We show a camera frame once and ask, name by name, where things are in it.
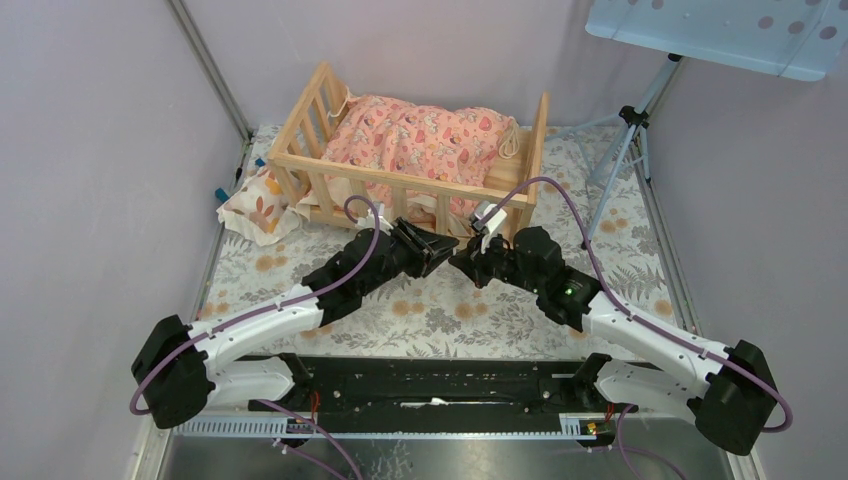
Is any grey diagonal pole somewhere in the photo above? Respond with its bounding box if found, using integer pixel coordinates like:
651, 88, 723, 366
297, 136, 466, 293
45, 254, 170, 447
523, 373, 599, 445
165, 0, 254, 143

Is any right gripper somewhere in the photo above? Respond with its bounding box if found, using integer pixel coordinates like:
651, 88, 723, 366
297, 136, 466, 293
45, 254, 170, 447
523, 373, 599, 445
449, 227, 543, 296

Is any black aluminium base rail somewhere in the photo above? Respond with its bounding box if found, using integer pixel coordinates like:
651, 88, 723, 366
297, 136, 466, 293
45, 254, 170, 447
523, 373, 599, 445
145, 352, 744, 439

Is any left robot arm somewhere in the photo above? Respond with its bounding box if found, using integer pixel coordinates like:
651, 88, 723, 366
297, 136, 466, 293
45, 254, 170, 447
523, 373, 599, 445
131, 219, 459, 429

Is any wooden pet bed frame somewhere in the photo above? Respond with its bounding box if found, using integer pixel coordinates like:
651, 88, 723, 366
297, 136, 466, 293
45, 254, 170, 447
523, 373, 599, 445
267, 62, 550, 241

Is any floral small pillow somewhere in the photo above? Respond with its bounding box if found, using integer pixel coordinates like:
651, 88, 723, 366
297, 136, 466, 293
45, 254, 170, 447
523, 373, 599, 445
216, 165, 302, 246

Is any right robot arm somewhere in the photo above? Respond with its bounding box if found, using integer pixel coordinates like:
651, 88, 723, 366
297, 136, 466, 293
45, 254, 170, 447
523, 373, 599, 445
449, 202, 778, 456

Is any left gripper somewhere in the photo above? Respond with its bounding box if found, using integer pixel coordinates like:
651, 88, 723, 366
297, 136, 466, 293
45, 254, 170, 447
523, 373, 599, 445
360, 218, 458, 297

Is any light blue perforated panel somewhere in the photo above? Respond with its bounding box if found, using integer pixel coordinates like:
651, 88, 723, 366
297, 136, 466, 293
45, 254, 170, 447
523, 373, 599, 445
585, 0, 847, 82

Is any pink patterned bed cushion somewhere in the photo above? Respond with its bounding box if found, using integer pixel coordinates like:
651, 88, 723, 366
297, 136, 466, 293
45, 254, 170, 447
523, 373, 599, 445
321, 95, 519, 187

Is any black tripod stand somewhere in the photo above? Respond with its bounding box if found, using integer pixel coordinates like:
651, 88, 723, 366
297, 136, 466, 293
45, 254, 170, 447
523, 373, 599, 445
546, 53, 684, 248

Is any blue toy item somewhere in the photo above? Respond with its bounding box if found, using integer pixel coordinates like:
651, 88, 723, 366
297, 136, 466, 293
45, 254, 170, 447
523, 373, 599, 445
214, 157, 270, 209

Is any floral table mat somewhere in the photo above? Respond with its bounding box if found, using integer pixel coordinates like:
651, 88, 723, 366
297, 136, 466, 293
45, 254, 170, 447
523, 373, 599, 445
193, 123, 691, 363

